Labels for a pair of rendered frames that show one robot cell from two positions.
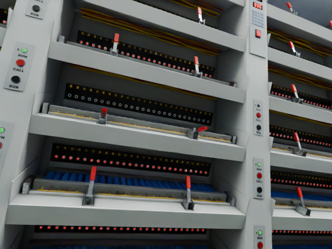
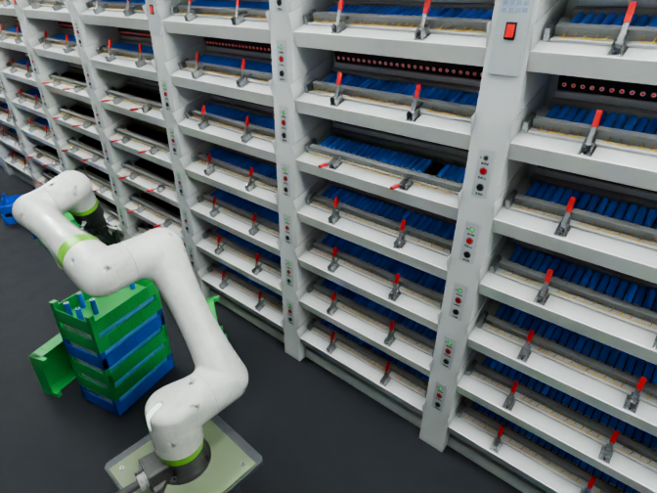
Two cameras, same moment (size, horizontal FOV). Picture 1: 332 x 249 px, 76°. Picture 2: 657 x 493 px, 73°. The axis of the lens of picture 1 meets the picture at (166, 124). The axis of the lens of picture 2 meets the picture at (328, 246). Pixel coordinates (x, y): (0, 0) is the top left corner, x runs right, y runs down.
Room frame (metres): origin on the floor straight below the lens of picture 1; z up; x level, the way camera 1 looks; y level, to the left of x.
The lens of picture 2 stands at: (-0.22, -0.99, 1.43)
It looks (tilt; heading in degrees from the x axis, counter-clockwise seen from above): 30 degrees down; 57
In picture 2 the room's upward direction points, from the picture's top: 1 degrees clockwise
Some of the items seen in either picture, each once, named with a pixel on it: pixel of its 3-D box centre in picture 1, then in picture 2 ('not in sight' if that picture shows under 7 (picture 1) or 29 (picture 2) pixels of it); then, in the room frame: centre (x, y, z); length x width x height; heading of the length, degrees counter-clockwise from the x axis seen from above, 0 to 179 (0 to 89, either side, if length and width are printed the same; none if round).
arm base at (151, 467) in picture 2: not in sight; (162, 465); (-0.18, -0.12, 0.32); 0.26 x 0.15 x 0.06; 8
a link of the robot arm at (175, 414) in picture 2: not in sight; (179, 419); (-0.11, -0.11, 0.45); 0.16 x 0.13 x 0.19; 16
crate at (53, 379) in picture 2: not in sight; (74, 352); (-0.35, 0.77, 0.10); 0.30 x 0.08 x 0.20; 37
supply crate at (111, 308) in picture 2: not in sight; (107, 296); (-0.18, 0.58, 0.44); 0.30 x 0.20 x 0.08; 32
